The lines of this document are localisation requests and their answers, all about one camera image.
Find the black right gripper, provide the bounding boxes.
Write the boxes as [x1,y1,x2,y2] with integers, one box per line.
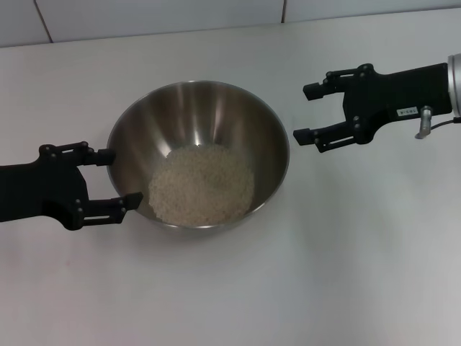
[292,63,453,154]

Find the stainless steel mixing bowl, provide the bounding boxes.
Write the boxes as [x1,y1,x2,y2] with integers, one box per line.
[106,79,291,230]

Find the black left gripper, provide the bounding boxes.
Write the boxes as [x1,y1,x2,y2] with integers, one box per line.
[0,141,145,231]

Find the silver right wrist cable connector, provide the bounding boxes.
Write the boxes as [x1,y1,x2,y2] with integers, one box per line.
[413,105,461,140]

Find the white rice grains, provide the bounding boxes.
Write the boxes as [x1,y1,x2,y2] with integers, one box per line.
[148,143,256,223]

